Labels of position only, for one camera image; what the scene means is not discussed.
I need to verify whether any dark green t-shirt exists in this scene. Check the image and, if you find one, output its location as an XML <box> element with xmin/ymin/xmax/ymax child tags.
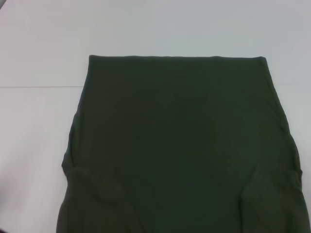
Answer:
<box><xmin>55</xmin><ymin>54</ymin><xmax>311</xmax><ymax>233</ymax></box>

